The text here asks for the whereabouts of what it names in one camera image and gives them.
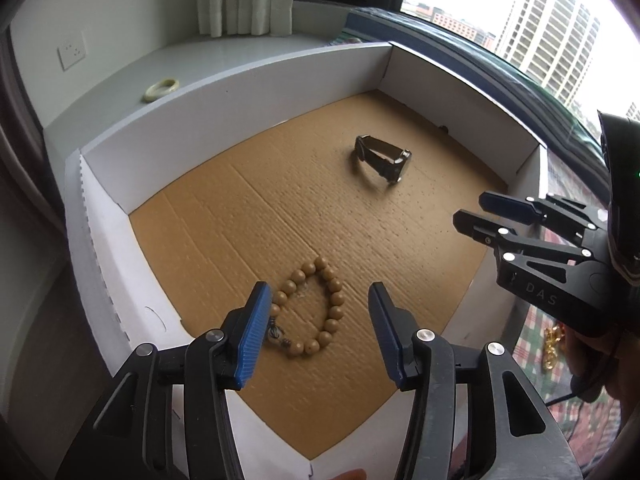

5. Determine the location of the gold chain trinket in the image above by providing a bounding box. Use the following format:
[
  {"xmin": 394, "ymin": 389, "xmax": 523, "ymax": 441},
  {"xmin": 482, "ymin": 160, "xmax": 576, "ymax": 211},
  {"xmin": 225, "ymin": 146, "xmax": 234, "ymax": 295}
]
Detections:
[{"xmin": 541, "ymin": 324, "xmax": 565, "ymax": 373}]

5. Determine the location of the dark wrist watch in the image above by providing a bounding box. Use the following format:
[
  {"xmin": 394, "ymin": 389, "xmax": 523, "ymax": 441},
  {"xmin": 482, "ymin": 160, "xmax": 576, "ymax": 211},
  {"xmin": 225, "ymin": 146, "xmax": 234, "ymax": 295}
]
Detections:
[{"xmin": 355, "ymin": 136, "xmax": 412, "ymax": 184}]

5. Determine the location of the tan wooden bead bracelet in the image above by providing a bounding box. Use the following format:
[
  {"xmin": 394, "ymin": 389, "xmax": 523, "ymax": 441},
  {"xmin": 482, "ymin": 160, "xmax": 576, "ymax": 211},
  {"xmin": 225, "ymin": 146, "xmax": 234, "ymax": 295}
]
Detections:
[{"xmin": 267, "ymin": 256, "xmax": 347, "ymax": 359}]

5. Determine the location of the person's right hand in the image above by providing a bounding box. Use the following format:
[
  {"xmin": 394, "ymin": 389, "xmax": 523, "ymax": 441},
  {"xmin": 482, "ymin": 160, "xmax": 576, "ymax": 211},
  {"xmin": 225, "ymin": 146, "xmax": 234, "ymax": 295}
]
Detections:
[{"xmin": 565, "ymin": 328, "xmax": 624, "ymax": 403}]

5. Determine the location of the plaid patchwork bed quilt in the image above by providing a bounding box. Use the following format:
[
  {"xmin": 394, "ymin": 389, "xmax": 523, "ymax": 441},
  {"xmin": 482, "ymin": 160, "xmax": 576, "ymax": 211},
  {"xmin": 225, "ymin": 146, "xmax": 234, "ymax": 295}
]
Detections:
[{"xmin": 328, "ymin": 24, "xmax": 640, "ymax": 470}]

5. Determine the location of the white cardboard box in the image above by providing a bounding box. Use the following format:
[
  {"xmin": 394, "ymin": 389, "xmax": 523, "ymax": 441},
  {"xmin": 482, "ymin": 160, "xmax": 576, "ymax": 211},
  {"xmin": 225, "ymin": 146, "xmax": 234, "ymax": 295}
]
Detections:
[{"xmin": 65, "ymin": 44, "xmax": 542, "ymax": 479}]

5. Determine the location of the striped blue green pillow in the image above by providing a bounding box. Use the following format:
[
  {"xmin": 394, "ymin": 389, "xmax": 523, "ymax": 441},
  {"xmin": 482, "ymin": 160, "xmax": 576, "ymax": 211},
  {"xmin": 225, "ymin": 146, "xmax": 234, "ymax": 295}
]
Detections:
[{"xmin": 345, "ymin": 8, "xmax": 605, "ymax": 169}]

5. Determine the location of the dark brown drape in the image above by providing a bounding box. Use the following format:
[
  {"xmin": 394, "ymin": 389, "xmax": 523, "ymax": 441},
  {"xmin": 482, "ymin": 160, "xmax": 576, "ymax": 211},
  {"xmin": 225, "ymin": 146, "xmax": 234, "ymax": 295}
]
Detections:
[{"xmin": 0, "ymin": 24, "xmax": 66, "ymax": 231}]

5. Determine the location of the white wall socket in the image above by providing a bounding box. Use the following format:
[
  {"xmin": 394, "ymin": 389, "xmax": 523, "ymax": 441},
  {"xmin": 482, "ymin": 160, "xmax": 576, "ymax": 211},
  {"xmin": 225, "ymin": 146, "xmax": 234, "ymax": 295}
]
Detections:
[{"xmin": 56, "ymin": 32, "xmax": 87, "ymax": 72}]

